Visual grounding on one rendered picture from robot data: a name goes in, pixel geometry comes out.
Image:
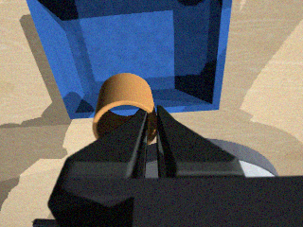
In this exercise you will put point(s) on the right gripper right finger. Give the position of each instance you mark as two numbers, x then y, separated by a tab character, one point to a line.
183	153

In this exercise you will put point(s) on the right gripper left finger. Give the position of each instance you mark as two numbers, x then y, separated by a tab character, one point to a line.
122	151

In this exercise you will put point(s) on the bronze bushing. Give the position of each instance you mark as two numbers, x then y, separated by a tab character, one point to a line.
123	89

